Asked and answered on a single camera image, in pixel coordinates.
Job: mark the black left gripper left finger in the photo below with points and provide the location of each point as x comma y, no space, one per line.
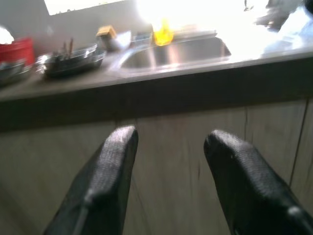
102,186

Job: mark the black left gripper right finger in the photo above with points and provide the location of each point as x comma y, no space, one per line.
249,191

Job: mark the grey wood cabinet door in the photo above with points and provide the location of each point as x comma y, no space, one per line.
171,151
271,137

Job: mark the stainless steel bowl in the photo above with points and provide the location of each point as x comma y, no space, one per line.
12,72
73,63

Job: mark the small white bowl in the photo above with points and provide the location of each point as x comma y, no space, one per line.
119,40

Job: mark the stainless steel double sink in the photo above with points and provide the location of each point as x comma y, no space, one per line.
176,56

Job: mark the small grey soap tray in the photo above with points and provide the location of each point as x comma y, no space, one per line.
143,38

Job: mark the tan dish sponge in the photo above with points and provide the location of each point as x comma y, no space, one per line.
105,31

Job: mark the large red plastic basin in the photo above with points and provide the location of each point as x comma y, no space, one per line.
17,51

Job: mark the yellow plastic cup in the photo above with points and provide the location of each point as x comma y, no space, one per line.
162,35

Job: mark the white plastic bag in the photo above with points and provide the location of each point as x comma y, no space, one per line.
293,34

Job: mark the chrome gooseneck faucet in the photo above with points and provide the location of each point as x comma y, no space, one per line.
247,5

